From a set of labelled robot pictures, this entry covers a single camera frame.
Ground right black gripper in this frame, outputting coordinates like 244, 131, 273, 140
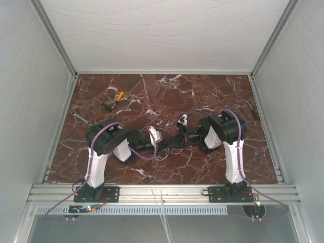
168, 125, 203, 148

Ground purple wire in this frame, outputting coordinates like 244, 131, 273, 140
154, 149, 173, 161

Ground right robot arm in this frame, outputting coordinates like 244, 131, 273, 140
168, 109, 248, 201

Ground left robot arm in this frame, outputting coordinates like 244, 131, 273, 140
85, 118, 168, 201

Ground white zip ties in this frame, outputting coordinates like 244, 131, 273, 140
159, 193, 174, 243

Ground black tool at right edge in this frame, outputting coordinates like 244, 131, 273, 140
247, 102, 260, 121

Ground silver wrench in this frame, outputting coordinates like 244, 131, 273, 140
71, 111, 91, 125

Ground small circuit board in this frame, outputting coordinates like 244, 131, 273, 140
68, 204, 102, 214

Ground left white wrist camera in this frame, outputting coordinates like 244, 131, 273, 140
148, 126, 163, 145

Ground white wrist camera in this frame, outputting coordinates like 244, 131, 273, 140
177, 114, 187, 127
148, 126, 163, 145

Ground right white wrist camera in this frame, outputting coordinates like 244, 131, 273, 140
177, 114, 187, 127

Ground orange handled screwdriver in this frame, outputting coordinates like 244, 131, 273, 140
95, 91, 125, 112

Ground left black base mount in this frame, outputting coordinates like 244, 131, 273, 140
73, 184, 120, 203

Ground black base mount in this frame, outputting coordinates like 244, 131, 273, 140
201, 182, 254, 203
73, 184, 120, 203

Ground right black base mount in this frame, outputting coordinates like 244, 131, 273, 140
201, 182, 254, 203

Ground blue slotted cable duct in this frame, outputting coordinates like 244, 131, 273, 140
36, 205, 228, 216

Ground aluminium front rail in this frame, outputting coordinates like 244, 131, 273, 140
27, 184, 301, 205

